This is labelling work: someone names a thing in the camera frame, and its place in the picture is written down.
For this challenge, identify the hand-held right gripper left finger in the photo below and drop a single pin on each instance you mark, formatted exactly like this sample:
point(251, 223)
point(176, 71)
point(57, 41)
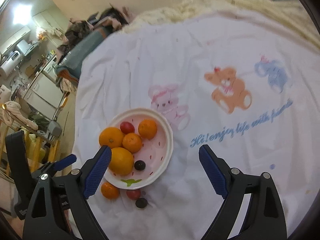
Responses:
point(98, 172)

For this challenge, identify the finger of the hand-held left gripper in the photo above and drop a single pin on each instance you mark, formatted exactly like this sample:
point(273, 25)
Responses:
point(65, 161)

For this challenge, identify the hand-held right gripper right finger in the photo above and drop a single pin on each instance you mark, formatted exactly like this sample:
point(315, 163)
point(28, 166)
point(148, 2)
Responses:
point(212, 172)

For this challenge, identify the small tangerine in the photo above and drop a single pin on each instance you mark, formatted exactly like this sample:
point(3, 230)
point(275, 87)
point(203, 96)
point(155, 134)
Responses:
point(132, 142)
point(148, 129)
point(110, 190)

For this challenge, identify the large orange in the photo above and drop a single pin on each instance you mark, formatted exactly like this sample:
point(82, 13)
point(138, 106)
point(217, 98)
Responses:
point(111, 137)
point(122, 161)

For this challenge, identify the red plum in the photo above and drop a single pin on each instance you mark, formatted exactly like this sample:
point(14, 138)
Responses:
point(127, 127)
point(133, 194)

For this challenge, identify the dark plum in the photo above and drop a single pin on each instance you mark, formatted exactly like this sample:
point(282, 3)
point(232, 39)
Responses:
point(140, 165)
point(141, 202)

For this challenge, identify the red plum top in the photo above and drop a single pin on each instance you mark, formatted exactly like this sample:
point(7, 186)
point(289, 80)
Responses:
point(127, 127)

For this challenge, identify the pink dotted plate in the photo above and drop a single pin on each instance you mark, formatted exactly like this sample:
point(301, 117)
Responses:
point(156, 152)

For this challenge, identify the yellow wooden chair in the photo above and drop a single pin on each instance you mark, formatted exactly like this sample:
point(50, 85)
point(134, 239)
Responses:
point(37, 145)

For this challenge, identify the grey metal dustpan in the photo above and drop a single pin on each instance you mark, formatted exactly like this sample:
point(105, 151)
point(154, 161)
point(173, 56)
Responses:
point(53, 128)

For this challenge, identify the beige towel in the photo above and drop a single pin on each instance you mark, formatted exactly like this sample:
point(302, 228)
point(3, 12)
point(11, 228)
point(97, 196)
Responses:
point(15, 113)

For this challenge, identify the white kitchen cabinets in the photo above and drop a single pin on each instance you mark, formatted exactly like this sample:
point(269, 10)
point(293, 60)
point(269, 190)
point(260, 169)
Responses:
point(46, 85)

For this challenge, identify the metal range hood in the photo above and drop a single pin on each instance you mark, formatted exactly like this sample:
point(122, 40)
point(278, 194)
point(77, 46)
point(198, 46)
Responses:
point(22, 47)

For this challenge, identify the white printed blanket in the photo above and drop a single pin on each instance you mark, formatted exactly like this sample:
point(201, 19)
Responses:
point(200, 55)

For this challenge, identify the pile of clothes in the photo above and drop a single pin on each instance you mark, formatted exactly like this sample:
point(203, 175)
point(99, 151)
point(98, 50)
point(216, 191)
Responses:
point(100, 21)

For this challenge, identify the cream quilt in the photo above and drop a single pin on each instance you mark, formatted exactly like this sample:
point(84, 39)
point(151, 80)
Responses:
point(225, 3)

